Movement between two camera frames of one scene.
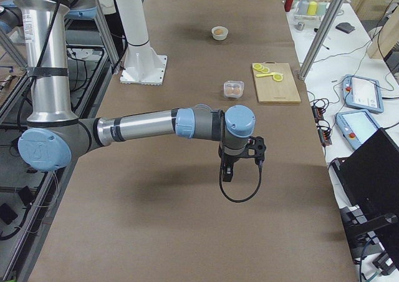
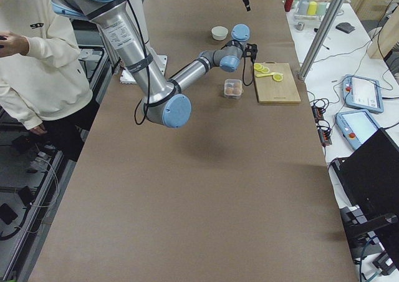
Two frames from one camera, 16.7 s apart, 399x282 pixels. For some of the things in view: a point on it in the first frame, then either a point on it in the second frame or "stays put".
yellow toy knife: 262,75 stays put
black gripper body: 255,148 → 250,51
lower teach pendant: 357,125 stays put
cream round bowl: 219,32 stays put
